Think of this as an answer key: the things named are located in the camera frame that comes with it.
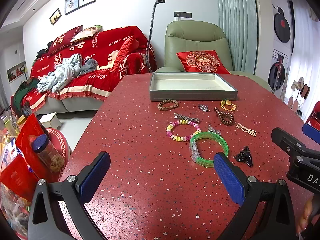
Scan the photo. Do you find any light blue clothes pile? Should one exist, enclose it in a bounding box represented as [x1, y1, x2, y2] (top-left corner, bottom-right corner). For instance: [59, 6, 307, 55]
[37, 54, 98, 93]

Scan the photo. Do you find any black claw hair clip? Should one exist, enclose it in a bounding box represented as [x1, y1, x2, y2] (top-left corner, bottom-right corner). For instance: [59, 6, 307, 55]
[235, 146, 253, 167]

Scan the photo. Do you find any silver bar hair clip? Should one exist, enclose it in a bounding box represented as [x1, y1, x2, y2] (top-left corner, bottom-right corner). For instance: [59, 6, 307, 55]
[174, 113, 201, 124]

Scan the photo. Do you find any right hand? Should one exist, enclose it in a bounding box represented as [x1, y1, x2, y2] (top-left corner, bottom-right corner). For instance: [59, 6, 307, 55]
[296, 194, 319, 233]

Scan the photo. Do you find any brown coil hair tie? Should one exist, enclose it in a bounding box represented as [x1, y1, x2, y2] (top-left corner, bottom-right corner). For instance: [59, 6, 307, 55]
[214, 107, 236, 126]

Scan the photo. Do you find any small picture frame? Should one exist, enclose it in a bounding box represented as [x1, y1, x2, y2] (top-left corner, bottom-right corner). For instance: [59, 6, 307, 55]
[49, 8, 62, 25]

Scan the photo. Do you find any small silver charm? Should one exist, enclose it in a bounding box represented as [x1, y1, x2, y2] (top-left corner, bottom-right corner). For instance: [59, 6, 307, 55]
[199, 104, 209, 112]

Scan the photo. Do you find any long red sofa pillow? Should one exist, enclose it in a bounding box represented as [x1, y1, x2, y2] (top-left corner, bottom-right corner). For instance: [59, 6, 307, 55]
[48, 25, 83, 55]

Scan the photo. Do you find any grey jewelry tray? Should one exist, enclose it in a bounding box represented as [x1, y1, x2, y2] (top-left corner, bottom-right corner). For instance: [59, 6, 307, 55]
[149, 72, 238, 102]

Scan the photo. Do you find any beige hair clip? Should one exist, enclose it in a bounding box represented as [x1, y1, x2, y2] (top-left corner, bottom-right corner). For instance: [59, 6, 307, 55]
[236, 123, 257, 137]

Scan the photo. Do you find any snack jar blue lid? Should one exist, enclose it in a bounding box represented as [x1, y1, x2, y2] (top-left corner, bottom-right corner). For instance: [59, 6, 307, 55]
[31, 134, 65, 173]

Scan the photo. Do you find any green plastic bangle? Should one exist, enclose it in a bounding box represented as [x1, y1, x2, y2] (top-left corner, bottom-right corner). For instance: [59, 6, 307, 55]
[189, 132, 229, 167]

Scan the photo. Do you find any teal curtain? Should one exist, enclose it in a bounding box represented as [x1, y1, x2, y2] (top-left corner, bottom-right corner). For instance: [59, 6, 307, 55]
[218, 0, 258, 74]

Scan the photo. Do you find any red gift box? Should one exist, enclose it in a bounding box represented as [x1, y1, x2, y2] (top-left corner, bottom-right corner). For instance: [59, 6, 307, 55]
[1, 154, 38, 202]

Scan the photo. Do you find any sofa with red cover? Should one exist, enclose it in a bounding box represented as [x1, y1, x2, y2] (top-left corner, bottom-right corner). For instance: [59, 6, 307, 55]
[11, 25, 157, 116]

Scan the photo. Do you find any braided brown rope bracelet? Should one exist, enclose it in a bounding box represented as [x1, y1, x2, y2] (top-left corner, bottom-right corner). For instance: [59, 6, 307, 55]
[157, 99, 180, 111]

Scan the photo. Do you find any yellow cord bracelet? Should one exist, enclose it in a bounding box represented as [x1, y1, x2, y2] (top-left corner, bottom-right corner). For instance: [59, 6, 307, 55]
[220, 99, 237, 112]

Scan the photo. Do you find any pink yellow bead bracelet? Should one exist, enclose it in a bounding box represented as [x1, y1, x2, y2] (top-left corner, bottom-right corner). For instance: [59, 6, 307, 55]
[166, 119, 202, 142]

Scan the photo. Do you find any red embroidered cushion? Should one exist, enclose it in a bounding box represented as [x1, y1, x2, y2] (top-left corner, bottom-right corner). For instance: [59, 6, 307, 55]
[176, 50, 229, 74]

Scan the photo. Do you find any green leather armchair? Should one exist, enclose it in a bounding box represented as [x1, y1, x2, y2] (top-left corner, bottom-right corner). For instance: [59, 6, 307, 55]
[157, 21, 272, 92]

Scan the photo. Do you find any red round tin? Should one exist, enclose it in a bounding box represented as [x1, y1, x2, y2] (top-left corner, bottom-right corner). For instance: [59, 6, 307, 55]
[47, 128, 72, 182]

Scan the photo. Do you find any small white stool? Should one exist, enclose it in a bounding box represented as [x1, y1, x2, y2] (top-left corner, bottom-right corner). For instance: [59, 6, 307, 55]
[40, 112, 62, 129]

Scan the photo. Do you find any silver heart pendant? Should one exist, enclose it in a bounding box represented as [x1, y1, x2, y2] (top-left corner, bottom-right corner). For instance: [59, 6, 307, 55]
[208, 124, 221, 136]

